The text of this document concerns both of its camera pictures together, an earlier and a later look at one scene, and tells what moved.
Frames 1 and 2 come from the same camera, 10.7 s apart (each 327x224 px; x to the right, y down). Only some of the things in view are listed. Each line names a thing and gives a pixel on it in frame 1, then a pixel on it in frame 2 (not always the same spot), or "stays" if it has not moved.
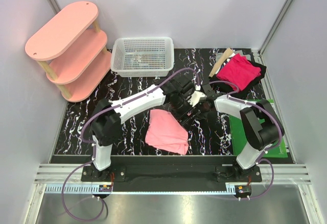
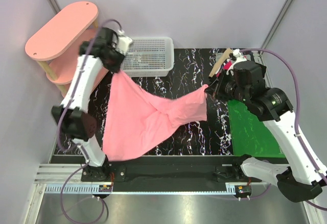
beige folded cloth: x=225 y=55 stays
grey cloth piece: x=218 y=55 stays
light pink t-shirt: x=166 y=133 to x=138 y=122
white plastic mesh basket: x=142 y=56 stays
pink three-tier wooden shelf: x=72 y=51 stays
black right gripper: x=193 y=111 to x=212 y=89
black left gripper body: x=182 y=107 to x=115 y=59
